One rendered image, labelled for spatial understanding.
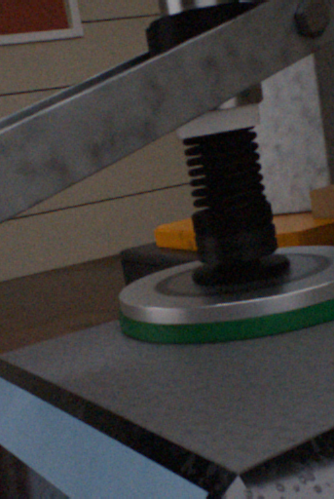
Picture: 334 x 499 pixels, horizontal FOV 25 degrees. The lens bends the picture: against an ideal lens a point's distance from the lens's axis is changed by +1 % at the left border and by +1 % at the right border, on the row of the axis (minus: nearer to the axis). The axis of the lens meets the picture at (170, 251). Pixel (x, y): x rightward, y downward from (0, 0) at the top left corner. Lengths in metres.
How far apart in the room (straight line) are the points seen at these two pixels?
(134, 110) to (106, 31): 6.42
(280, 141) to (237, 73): 0.91
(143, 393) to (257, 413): 0.09
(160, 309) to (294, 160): 0.94
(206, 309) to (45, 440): 0.15
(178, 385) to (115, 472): 0.08
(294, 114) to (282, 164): 0.09
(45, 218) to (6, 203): 6.15
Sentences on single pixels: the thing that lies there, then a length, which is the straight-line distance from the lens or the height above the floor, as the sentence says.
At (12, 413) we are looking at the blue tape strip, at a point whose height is 0.80.
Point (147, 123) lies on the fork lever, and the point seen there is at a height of 0.98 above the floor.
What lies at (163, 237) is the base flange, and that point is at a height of 0.76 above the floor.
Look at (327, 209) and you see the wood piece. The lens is 1.37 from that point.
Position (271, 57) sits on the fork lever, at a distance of 0.61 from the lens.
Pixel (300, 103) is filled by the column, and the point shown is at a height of 0.98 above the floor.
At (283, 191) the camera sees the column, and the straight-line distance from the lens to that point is 1.50.
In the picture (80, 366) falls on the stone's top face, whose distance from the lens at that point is 0.57.
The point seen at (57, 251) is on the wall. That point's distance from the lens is 6.68.
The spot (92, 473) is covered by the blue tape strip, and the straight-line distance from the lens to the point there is 0.45.
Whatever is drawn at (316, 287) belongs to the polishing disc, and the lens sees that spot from 0.57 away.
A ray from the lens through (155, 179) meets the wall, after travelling 6.98.
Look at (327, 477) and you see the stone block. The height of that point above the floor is 0.80.
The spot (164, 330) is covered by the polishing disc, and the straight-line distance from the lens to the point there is 0.57.
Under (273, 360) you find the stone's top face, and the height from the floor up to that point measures 0.82.
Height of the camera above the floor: 0.97
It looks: 9 degrees down
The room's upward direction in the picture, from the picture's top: 10 degrees counter-clockwise
